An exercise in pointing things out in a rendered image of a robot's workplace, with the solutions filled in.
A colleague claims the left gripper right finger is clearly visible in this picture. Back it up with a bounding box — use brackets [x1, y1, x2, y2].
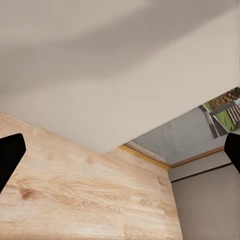
[224, 133, 240, 173]

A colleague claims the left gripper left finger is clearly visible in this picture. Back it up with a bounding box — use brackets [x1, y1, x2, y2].
[0, 133, 26, 193]

